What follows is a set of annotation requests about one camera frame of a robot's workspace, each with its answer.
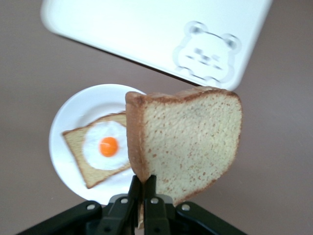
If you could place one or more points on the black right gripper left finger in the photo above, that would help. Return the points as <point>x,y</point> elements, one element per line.
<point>122,210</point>

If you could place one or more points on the toast slice under egg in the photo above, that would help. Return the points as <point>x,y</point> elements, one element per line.
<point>75,139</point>

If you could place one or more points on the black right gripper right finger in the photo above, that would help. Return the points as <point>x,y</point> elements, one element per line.
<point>155,210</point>

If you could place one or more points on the fried egg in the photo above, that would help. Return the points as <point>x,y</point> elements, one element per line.
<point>97,151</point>

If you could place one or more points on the thick bread slice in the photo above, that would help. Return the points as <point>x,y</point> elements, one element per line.
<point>190,142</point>

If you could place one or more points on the cream bear print tray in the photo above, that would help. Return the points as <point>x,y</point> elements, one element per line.
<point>137,31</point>

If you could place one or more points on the white round plate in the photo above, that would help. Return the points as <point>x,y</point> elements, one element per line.
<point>73,117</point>

